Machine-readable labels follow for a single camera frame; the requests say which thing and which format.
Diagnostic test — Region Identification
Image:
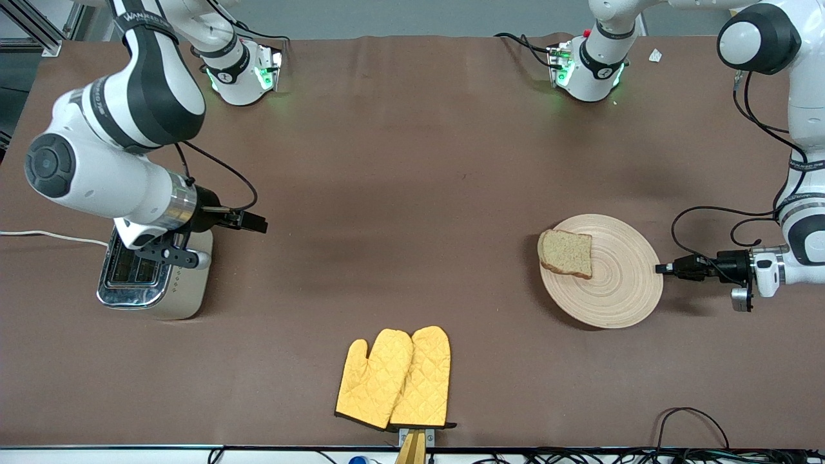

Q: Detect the yellow quilted oven mitt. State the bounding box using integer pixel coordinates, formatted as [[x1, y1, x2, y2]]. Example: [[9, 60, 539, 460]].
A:
[[335, 329, 414, 431], [389, 325, 458, 430]]

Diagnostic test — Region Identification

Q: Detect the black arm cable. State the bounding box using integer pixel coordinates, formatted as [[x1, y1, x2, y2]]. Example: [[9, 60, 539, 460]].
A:
[[670, 70, 810, 284], [173, 140, 260, 213]]

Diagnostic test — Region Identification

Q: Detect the brown bread slice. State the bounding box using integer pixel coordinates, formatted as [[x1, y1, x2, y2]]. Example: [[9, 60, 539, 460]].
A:
[[538, 229, 594, 280]]

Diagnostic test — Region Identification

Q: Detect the white toaster power cord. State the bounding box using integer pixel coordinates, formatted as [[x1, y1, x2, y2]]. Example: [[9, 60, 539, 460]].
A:
[[0, 229, 110, 248]]

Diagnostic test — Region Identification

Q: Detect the chrome and beige two-slot toaster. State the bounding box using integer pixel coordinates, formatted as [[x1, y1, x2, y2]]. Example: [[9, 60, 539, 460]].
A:
[[97, 226, 214, 321]]

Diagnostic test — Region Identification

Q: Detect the black looped cable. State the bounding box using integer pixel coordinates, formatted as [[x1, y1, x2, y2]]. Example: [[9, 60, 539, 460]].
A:
[[655, 407, 733, 452]]

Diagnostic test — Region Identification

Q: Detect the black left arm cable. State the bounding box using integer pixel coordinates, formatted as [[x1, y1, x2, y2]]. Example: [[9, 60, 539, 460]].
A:
[[670, 70, 810, 284]]

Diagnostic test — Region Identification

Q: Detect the aluminium frame profile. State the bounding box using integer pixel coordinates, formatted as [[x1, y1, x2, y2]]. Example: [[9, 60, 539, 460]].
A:
[[0, 0, 88, 58]]

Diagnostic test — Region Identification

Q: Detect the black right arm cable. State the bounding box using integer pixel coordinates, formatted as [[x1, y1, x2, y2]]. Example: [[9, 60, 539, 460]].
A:
[[173, 140, 260, 213]]

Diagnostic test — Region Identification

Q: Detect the round wooden plate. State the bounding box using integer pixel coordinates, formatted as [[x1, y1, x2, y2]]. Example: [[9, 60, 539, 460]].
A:
[[537, 213, 665, 330]]

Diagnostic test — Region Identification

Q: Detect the black base cable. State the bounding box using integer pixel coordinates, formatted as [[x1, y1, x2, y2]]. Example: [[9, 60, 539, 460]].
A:
[[494, 32, 556, 70], [229, 18, 292, 46]]

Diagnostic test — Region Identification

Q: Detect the black cable bundle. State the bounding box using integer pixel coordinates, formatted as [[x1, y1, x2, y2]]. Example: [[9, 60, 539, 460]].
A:
[[451, 446, 825, 464]]

